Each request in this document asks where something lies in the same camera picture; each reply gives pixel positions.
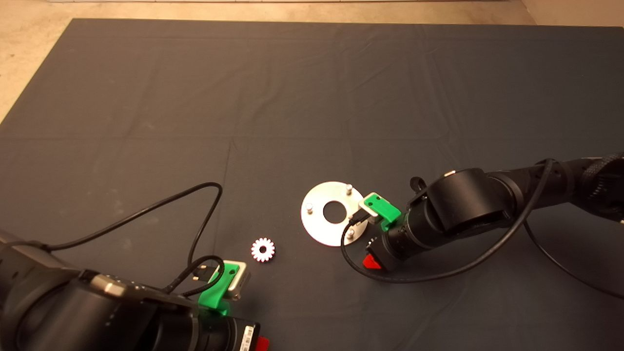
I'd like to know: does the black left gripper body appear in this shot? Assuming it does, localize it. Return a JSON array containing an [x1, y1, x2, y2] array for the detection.
[[227, 316, 259, 351]]

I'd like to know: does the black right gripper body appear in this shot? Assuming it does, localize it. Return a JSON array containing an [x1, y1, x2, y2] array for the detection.
[[366, 233, 406, 273]]

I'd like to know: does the round metal carrier plate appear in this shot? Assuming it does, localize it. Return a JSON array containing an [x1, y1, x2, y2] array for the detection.
[[300, 181, 366, 247]]

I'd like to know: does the white shiny small gear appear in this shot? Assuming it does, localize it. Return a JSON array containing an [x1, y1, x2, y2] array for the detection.
[[252, 237, 276, 263]]

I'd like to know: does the dark grey table cloth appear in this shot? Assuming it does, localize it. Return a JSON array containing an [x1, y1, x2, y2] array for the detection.
[[0, 19, 624, 351]]

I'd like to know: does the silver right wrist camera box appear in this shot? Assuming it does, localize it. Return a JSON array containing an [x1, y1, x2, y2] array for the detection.
[[358, 196, 382, 226]]

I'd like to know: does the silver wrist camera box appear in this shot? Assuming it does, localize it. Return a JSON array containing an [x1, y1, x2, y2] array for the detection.
[[358, 196, 382, 226], [226, 261, 252, 301]]

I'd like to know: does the black right camera cable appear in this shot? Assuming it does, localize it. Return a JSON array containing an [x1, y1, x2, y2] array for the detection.
[[340, 158, 624, 299]]

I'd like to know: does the black camera cable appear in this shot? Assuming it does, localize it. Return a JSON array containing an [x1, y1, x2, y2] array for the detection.
[[46, 182, 226, 297], [340, 158, 624, 299]]

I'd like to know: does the green right camera mount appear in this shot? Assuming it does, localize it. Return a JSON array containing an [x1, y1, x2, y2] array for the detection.
[[363, 193, 403, 233]]

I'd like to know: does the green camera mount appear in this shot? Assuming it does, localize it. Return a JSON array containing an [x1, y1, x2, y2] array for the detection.
[[197, 262, 240, 315], [363, 193, 403, 233]]

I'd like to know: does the green left camera mount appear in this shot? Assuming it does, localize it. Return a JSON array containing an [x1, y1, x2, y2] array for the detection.
[[197, 262, 240, 315]]

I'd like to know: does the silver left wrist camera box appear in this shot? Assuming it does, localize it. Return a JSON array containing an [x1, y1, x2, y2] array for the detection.
[[226, 261, 252, 301]]

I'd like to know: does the black left camera cable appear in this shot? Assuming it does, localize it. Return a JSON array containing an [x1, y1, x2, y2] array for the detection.
[[46, 182, 226, 297]]

